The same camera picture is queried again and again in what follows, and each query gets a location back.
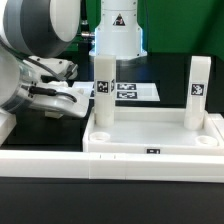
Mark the white desk top tray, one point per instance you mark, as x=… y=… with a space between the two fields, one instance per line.
x=139 y=130

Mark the white fence block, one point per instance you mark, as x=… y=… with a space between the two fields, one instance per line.
x=218 y=120
x=7 y=124

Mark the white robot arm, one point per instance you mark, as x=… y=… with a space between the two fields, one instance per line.
x=37 y=28

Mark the white left fence block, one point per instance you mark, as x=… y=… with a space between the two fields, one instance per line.
x=7 y=124

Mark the white front fence bar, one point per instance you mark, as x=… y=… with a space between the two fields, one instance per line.
x=115 y=166

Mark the marker tag sheet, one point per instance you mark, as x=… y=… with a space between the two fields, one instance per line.
x=125 y=91

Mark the white right fence block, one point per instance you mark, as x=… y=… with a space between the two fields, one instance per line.
x=218 y=120

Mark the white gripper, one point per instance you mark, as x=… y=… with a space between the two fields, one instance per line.
x=52 y=92

